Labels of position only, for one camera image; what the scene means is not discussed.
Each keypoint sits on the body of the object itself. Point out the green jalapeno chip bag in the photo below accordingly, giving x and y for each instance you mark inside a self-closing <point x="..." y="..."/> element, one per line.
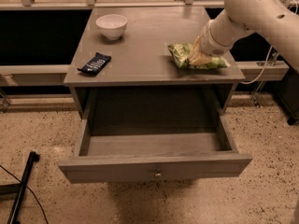
<point x="180" y="53"/>

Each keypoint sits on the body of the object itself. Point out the open grey top drawer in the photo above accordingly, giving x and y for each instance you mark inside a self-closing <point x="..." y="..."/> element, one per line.
<point x="127" y="134"/>

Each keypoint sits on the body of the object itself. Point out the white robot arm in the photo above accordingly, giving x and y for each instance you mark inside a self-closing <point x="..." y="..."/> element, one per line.
<point x="270" y="19"/>

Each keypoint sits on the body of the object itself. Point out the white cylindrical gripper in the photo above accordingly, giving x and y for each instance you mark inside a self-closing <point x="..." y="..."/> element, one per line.
<point x="212" y="45"/>

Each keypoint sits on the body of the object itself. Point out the white ceramic bowl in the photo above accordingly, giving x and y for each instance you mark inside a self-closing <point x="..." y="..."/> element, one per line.
<point x="112" y="26"/>

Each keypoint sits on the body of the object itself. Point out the dark blue snack bar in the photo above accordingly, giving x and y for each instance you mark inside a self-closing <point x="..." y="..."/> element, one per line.
<point x="95" y="64"/>

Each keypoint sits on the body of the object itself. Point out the brass drawer knob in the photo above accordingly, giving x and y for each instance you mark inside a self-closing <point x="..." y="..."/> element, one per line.
<point x="158" y="174"/>

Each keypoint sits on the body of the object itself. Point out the grey wooden cabinet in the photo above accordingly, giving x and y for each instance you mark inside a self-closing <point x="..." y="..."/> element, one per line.
<point x="141" y="56"/>

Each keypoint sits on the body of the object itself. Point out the metal railing frame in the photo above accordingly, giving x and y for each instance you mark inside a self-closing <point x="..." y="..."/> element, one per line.
<point x="39" y="42"/>

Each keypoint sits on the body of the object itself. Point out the black metal stand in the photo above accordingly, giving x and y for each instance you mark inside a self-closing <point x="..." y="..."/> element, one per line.
<point x="18" y="189"/>

